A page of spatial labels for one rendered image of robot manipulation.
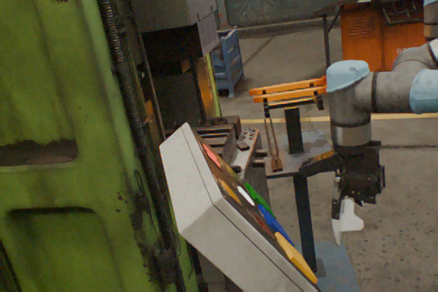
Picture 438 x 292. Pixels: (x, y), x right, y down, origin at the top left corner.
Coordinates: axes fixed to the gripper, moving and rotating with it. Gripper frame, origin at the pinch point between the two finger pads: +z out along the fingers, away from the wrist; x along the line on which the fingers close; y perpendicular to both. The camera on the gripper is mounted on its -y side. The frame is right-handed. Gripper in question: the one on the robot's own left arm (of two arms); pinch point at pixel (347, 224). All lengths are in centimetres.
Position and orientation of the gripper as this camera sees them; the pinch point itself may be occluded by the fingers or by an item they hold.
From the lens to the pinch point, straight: 97.1
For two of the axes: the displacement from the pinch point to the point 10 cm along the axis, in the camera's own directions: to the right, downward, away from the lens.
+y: 8.1, 0.7, -5.9
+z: 1.7, 9.2, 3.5
